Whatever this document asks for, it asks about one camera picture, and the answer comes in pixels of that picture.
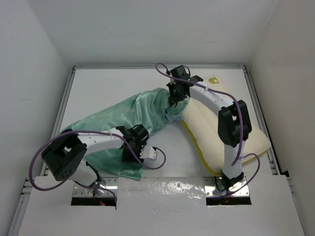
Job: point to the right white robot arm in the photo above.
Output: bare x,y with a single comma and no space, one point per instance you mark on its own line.
234,125

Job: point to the metal base plate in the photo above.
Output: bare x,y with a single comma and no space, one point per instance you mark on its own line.
106,188
214,188

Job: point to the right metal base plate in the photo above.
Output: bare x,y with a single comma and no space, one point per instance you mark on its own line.
214,188

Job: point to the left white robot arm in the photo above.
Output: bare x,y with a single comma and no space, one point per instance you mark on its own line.
66,157

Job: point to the white front cover board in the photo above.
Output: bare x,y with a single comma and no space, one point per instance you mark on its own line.
165,207

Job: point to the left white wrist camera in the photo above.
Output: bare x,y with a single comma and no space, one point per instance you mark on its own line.
148,153

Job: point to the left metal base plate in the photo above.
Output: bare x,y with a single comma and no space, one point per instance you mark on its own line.
106,188

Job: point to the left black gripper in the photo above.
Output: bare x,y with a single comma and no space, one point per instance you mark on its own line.
127,156

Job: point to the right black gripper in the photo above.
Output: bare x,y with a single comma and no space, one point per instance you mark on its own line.
174,98

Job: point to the green and blue pillowcase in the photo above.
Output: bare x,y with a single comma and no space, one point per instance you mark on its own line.
150,109

